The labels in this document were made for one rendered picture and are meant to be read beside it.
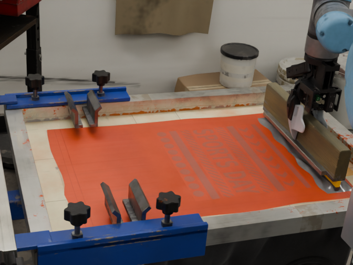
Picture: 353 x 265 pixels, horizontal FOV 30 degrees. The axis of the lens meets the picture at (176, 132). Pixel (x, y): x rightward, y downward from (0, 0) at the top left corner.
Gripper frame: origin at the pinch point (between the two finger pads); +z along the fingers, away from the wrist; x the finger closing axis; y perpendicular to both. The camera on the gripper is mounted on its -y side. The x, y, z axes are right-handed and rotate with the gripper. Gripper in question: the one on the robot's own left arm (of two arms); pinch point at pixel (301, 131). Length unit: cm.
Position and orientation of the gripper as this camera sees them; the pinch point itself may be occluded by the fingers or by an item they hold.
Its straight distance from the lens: 155.2
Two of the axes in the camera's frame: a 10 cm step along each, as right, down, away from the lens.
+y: 3.1, 4.7, -8.3
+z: -0.7, 8.8, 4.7
